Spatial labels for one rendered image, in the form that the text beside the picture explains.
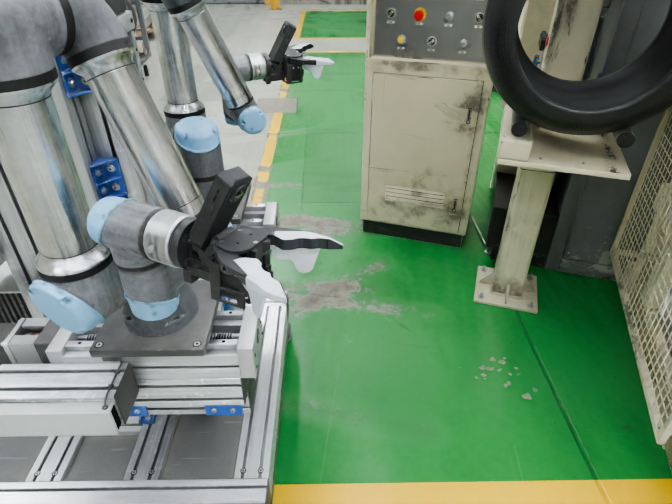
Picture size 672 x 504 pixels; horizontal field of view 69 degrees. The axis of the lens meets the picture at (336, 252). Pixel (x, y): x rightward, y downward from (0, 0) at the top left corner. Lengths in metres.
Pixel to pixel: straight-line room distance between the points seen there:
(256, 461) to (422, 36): 1.74
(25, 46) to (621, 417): 1.91
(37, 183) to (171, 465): 0.90
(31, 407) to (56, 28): 0.71
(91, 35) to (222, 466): 1.07
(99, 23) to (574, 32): 1.45
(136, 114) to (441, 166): 1.76
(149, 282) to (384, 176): 1.81
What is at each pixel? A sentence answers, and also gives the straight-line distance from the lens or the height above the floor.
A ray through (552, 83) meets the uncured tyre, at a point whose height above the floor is 0.97.
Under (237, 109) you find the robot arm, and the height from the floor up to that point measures 0.98.
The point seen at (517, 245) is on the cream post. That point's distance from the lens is 2.16.
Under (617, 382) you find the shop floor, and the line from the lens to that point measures 2.12.
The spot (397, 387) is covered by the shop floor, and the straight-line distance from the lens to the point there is 1.85.
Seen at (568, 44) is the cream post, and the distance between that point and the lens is 1.87.
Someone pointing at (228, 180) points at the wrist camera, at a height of 1.15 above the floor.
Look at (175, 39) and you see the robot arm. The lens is 1.45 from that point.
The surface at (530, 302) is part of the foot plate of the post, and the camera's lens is 2.31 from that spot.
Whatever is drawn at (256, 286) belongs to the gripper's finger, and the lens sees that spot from 0.55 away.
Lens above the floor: 1.41
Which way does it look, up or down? 35 degrees down
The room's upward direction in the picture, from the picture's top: straight up
